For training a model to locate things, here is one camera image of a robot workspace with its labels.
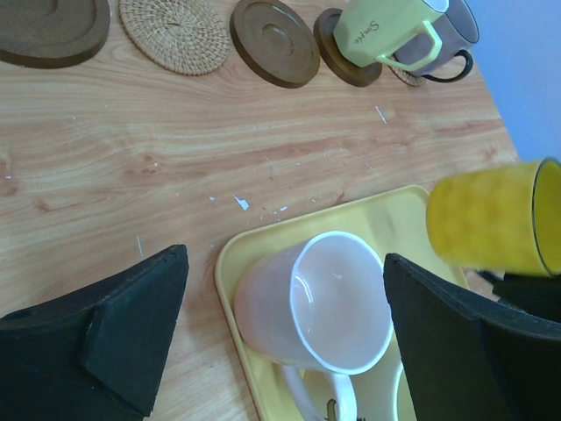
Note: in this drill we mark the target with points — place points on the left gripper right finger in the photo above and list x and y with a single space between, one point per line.
467 357

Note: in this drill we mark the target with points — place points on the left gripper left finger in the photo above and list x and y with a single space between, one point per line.
97 353

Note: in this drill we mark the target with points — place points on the clear cup white handle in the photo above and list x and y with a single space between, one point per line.
403 404

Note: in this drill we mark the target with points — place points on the yellow translucent cup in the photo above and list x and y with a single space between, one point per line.
505 218

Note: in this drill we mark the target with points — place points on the pink translucent cup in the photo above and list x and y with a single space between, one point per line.
319 305

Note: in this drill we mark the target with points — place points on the light woven rattan coaster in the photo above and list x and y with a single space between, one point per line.
407 78

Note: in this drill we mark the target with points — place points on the dark cork coaster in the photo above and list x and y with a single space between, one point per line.
52 34

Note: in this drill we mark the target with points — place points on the dark brown wooden coaster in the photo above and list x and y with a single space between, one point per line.
338 64

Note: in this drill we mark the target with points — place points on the purple translucent cup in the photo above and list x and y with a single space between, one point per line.
459 32

